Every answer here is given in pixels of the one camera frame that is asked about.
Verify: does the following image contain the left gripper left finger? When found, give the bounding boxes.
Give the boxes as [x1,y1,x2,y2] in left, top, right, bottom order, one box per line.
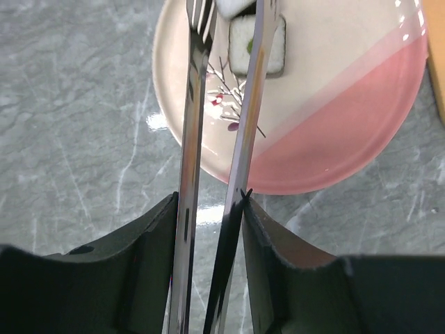
[1,193,178,333]

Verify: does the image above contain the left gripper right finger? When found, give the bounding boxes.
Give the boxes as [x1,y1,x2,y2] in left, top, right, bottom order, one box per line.
[243,200,444,333]

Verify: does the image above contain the sushi roll green centre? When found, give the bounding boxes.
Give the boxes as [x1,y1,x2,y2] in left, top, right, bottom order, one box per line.
[228,15,286,78]

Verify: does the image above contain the metal serving tongs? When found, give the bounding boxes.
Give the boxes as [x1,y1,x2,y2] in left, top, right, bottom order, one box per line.
[168,1,281,333]

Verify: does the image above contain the orange lunch box lid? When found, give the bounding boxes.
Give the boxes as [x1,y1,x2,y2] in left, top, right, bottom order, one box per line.
[422,0,445,125]

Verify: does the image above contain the pink and cream plate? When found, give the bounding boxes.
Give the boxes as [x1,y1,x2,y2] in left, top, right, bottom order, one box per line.
[153,1,428,195]

